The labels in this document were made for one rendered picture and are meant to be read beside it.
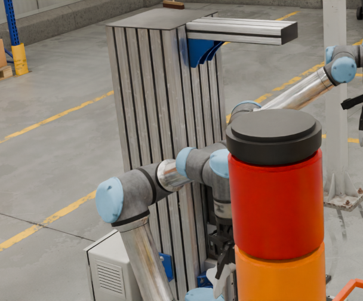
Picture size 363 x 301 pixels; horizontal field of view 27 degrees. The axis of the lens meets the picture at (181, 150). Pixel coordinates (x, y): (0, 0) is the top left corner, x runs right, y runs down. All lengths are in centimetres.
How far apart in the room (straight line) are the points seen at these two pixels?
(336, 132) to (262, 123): 509
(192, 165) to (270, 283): 139
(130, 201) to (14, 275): 314
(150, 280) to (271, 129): 178
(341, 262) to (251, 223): 452
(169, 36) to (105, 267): 89
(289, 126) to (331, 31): 490
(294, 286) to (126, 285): 220
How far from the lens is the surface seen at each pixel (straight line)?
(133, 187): 210
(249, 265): 41
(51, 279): 504
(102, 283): 268
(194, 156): 179
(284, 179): 38
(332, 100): 542
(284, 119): 40
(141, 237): 212
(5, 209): 618
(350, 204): 557
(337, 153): 554
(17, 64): 1019
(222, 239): 181
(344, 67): 236
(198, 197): 236
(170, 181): 211
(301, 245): 40
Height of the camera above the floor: 247
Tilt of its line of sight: 21 degrees down
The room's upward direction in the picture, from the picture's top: 6 degrees counter-clockwise
